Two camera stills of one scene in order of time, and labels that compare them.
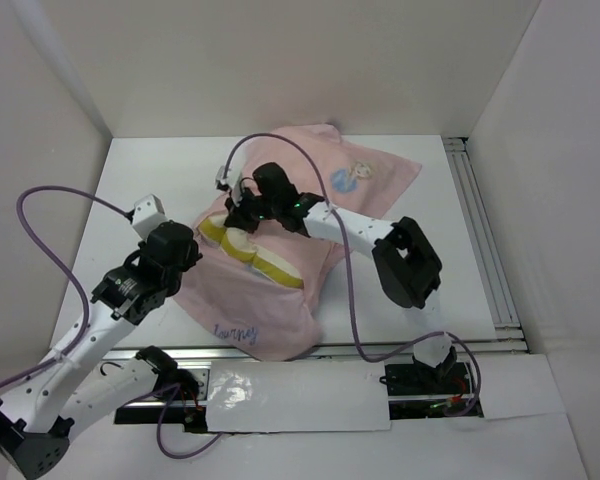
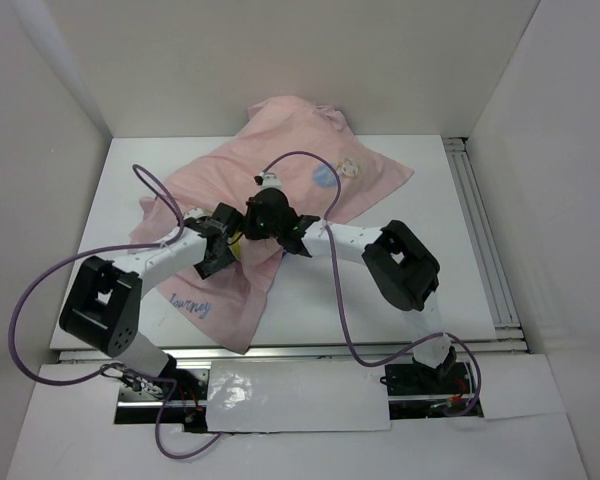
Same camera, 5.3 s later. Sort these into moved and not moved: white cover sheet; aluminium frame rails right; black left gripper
Moved: black left gripper
Not moved: white cover sheet; aluminium frame rails right
